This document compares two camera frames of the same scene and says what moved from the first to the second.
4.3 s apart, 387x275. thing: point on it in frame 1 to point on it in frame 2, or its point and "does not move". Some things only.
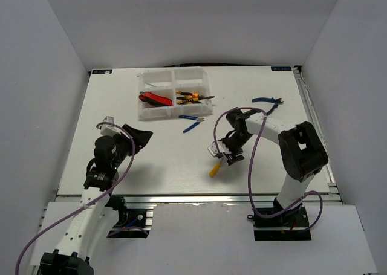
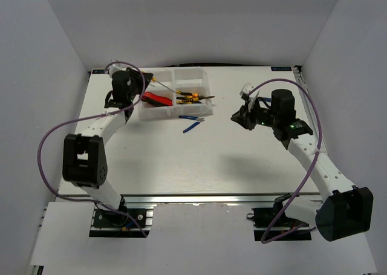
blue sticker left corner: x=101 y=71 does not move
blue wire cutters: x=197 y=118 does not move
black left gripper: x=141 y=137 to x=147 y=77
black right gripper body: x=234 y=144 to x=262 y=116
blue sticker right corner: x=281 y=68 does not move
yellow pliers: x=185 y=100 does not move
